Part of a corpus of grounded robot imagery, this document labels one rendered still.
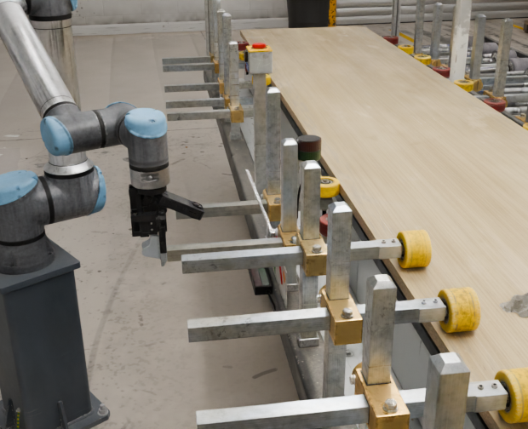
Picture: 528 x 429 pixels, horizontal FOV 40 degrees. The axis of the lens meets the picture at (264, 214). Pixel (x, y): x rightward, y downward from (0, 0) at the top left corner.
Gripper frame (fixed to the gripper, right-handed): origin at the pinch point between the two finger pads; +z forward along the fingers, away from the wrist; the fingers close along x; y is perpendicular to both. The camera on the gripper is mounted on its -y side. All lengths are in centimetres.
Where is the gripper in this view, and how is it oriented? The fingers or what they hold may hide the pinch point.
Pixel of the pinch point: (165, 260)
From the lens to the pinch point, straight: 179.4
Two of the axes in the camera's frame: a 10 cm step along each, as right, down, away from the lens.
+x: 1.5, 4.0, -9.0
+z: 0.1, 9.1, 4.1
